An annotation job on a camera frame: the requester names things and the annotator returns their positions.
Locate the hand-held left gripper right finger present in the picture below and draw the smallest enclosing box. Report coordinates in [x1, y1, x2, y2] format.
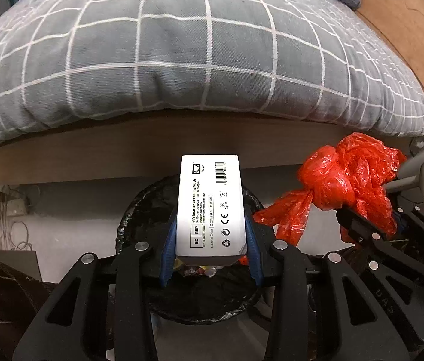
[244, 214, 410, 361]

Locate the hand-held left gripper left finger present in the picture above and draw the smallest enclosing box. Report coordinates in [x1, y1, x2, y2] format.
[11, 220, 178, 361]

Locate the black lined trash bin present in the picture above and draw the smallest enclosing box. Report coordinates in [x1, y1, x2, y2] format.
[115, 176, 269, 322]

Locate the red plastic bag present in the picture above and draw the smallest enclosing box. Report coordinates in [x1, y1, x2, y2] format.
[240, 132, 408, 266]

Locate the small white box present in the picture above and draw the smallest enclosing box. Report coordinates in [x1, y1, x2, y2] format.
[174, 153, 250, 267]

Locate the white chair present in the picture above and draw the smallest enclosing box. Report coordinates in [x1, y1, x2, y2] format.
[396, 130, 424, 215]

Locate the dark grey board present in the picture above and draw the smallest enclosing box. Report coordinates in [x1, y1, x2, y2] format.
[0, 247, 41, 282]

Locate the grey checked bed sheet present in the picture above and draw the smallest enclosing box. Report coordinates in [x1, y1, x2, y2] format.
[0, 0, 424, 155]

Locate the wooden headboard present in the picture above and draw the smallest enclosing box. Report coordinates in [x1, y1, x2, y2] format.
[347, 0, 424, 121]

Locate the wooden bed side rail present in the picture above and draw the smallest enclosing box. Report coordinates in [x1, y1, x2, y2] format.
[0, 115, 415, 189]

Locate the white cable tangle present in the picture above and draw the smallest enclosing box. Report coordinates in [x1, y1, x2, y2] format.
[0, 184, 36, 252]

